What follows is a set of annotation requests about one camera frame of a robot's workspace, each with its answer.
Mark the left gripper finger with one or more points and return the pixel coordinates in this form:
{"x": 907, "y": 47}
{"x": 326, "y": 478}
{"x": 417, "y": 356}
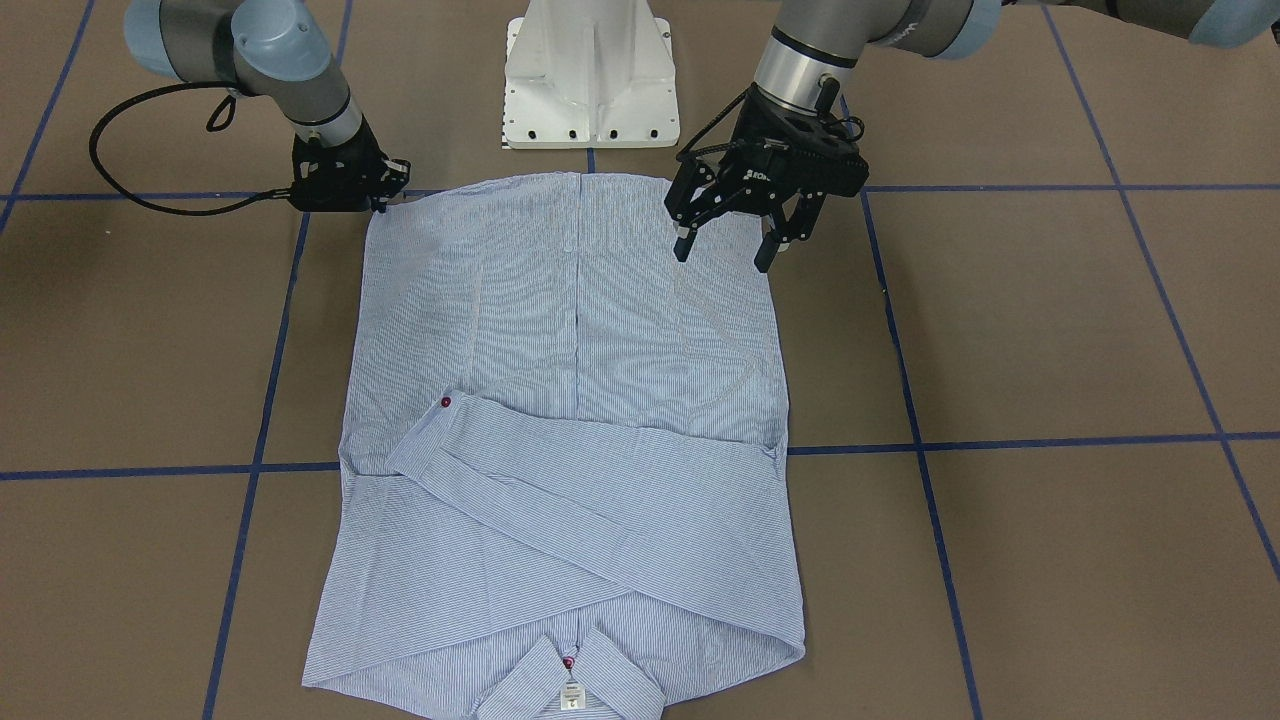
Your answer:
{"x": 782, "y": 227}
{"x": 692, "y": 209}

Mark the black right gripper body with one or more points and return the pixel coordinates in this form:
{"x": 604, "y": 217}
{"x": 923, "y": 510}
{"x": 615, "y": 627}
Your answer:
{"x": 349, "y": 166}

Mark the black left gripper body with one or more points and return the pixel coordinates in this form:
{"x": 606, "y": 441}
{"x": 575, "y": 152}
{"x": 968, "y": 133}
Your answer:
{"x": 752, "y": 183}

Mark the light blue striped shirt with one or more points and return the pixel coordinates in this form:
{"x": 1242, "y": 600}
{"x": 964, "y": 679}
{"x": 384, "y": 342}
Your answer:
{"x": 562, "y": 462}

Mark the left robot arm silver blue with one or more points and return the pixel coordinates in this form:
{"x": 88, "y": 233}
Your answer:
{"x": 815, "y": 43}

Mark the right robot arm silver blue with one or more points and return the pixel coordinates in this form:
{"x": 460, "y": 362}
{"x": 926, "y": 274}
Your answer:
{"x": 278, "y": 50}

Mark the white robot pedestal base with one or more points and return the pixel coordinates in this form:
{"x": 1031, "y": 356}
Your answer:
{"x": 589, "y": 75}

